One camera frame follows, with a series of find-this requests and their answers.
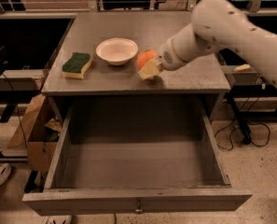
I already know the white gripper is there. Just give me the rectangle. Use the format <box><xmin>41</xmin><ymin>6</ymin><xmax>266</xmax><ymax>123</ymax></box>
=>
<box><xmin>138</xmin><ymin>36</ymin><xmax>187</xmax><ymax>80</ymax></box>

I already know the orange fruit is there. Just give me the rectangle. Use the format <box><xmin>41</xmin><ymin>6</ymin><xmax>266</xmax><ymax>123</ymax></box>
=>
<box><xmin>136</xmin><ymin>49</ymin><xmax>158</xmax><ymax>70</ymax></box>

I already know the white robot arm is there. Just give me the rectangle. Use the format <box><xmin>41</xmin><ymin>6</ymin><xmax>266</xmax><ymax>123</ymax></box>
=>
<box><xmin>139</xmin><ymin>0</ymin><xmax>277</xmax><ymax>89</ymax></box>

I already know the open grey top drawer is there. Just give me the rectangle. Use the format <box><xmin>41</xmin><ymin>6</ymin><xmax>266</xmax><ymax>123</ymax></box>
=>
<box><xmin>23</xmin><ymin>94</ymin><xmax>252</xmax><ymax>216</ymax></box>

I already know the small metal drawer knob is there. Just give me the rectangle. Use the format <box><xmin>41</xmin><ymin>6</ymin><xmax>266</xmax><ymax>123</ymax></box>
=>
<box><xmin>134</xmin><ymin>201</ymin><xmax>144</xmax><ymax>215</ymax></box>

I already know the white ceramic bowl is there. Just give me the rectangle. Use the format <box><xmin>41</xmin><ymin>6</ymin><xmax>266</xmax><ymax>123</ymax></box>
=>
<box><xmin>96</xmin><ymin>38</ymin><xmax>138</xmax><ymax>66</ymax></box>

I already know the grey wooden cabinet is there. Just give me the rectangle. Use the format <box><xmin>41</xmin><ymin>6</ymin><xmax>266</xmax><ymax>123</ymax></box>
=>
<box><xmin>42</xmin><ymin>11</ymin><xmax>230</xmax><ymax>116</ymax></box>

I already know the green and yellow sponge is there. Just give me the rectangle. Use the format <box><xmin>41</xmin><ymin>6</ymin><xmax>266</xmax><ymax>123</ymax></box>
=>
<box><xmin>62</xmin><ymin>52</ymin><xmax>92</xmax><ymax>79</ymax></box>

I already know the small yellow foam piece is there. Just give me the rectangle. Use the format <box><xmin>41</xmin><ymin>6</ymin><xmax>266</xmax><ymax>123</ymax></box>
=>
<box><xmin>234</xmin><ymin>63</ymin><xmax>251</xmax><ymax>72</ymax></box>

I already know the black table leg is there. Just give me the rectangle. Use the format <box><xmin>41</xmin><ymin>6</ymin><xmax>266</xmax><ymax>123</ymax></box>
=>
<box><xmin>226</xmin><ymin>93</ymin><xmax>252</xmax><ymax>145</ymax></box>

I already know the brown cardboard box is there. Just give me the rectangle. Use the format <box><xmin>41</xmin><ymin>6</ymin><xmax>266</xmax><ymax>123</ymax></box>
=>
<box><xmin>8</xmin><ymin>94</ymin><xmax>57</xmax><ymax>172</ymax></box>

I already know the white sneaker bottom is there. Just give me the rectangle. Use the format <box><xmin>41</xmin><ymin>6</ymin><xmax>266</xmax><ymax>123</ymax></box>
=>
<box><xmin>41</xmin><ymin>216</ymin><xmax>72</xmax><ymax>224</ymax></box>

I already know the black floor cable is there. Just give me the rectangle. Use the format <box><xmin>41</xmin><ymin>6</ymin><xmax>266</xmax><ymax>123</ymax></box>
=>
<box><xmin>214</xmin><ymin>119</ymin><xmax>271</xmax><ymax>151</ymax></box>

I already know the black cable on left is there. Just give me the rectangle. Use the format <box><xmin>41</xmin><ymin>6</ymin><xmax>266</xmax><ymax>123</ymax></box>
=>
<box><xmin>1</xmin><ymin>73</ymin><xmax>29</xmax><ymax>149</ymax></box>

